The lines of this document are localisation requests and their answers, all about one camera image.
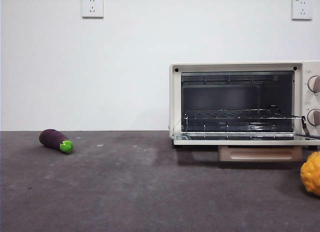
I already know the glass oven door with handle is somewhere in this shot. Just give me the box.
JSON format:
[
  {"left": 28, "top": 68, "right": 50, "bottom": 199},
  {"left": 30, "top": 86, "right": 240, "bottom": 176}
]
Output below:
[{"left": 172, "top": 132, "right": 320, "bottom": 163}]

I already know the bumpy yellow toy squash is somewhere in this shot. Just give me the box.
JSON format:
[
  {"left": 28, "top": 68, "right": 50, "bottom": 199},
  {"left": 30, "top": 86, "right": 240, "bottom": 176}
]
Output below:
[{"left": 300, "top": 151, "right": 320, "bottom": 196}]

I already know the cream Toshiba toaster oven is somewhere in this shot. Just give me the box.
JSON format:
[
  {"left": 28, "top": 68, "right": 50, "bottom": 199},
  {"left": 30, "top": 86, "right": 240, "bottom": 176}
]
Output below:
[{"left": 168, "top": 61, "right": 320, "bottom": 150}]

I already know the large round oven knob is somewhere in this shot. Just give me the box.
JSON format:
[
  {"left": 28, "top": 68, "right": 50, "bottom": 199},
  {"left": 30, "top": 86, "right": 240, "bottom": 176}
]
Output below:
[
  {"left": 306, "top": 108, "right": 320, "bottom": 126},
  {"left": 307, "top": 76, "right": 320, "bottom": 94}
]

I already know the white wall socket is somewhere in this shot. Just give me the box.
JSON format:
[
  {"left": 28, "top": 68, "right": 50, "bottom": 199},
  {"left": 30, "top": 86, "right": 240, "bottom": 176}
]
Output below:
[
  {"left": 291, "top": 0, "right": 313, "bottom": 21},
  {"left": 82, "top": 0, "right": 104, "bottom": 19}
]

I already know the purple toy eggplant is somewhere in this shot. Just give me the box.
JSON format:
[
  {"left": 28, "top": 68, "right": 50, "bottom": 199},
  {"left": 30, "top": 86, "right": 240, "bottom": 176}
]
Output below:
[{"left": 38, "top": 128, "right": 74, "bottom": 155}]

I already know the metal wire oven rack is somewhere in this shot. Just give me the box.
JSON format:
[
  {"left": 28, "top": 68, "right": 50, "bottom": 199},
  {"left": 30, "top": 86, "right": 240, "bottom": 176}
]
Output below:
[{"left": 182, "top": 105, "right": 306, "bottom": 123}]

